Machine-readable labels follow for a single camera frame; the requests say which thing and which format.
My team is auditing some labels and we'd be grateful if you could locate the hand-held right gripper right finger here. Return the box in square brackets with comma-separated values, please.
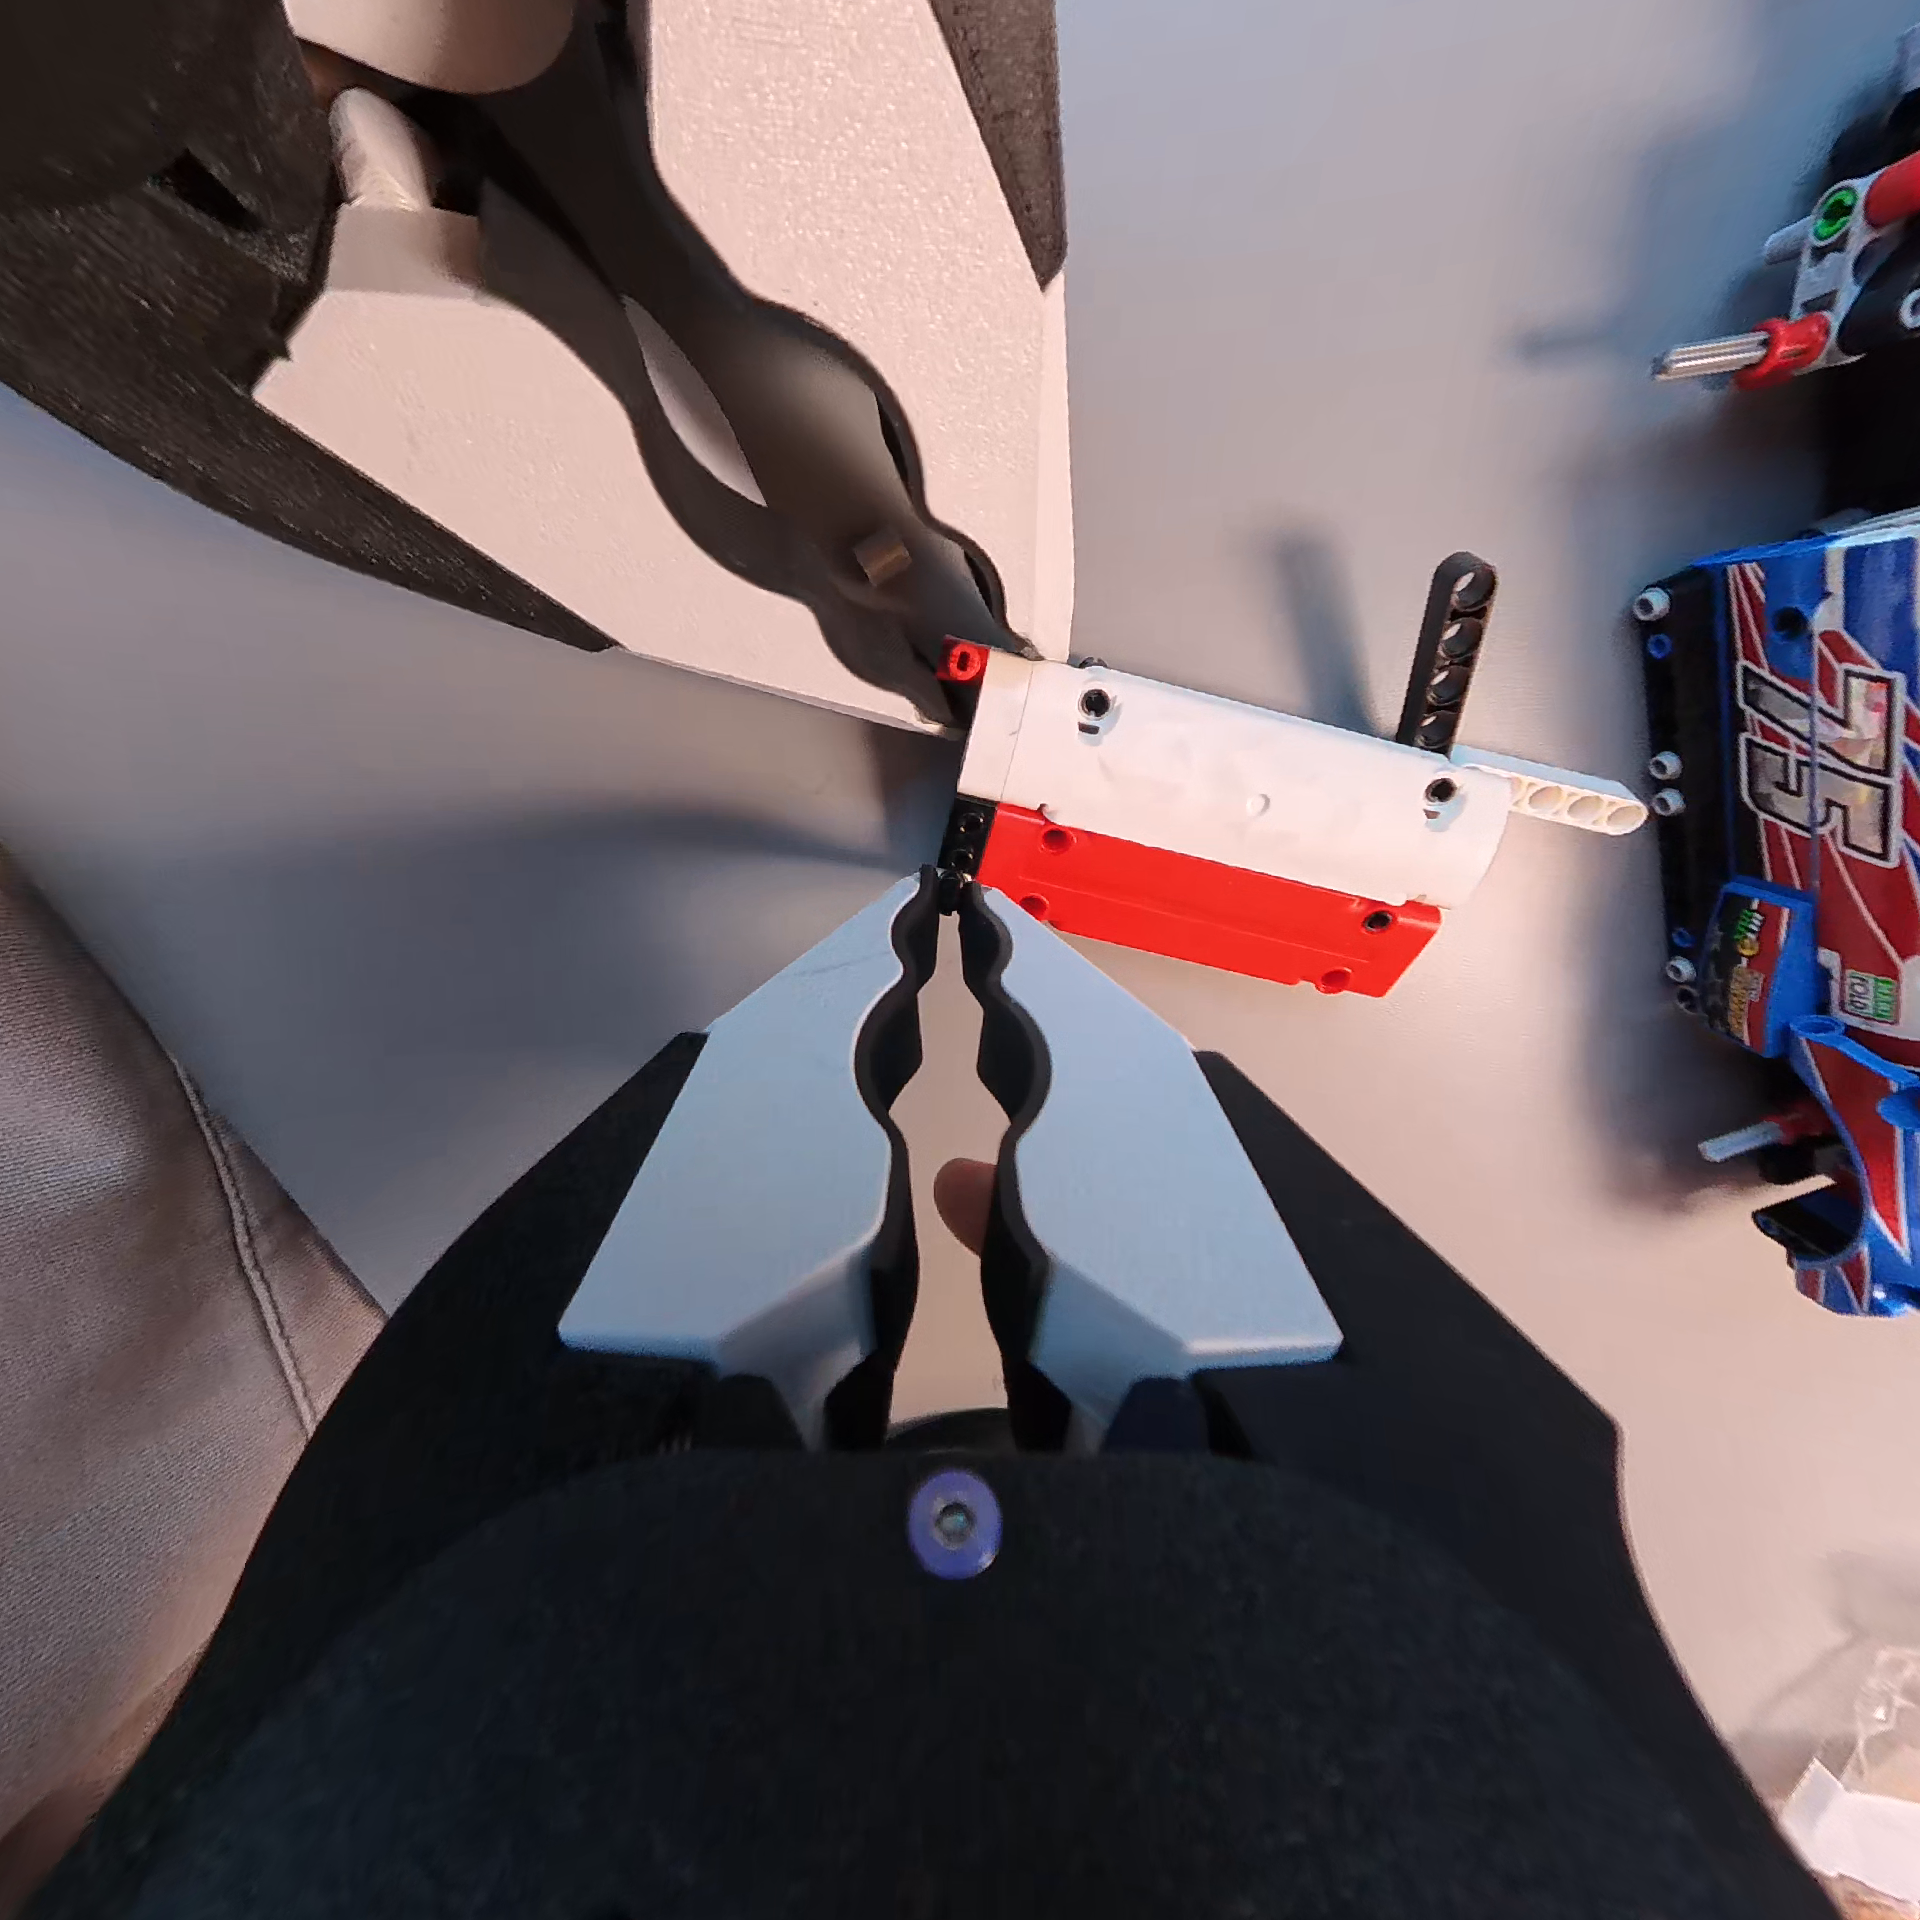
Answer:
[956, 885, 1341, 1454]

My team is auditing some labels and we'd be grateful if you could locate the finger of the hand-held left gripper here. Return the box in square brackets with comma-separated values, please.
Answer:
[598, 0, 1079, 665]
[250, 86, 968, 737]

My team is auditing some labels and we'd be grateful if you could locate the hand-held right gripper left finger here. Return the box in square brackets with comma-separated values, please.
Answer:
[558, 870, 940, 1454]

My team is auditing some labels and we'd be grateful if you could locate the white and red lego assembly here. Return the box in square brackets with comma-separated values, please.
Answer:
[937, 555, 1653, 998]

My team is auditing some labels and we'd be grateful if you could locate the blue white lego race car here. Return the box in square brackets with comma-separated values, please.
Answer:
[1634, 76, 1920, 1322]

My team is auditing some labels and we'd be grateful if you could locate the person's beige clothed torso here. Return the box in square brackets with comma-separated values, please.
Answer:
[0, 838, 393, 1877]

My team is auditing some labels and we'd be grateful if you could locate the clear plastic bag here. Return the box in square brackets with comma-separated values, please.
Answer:
[1726, 1635, 1920, 1920]

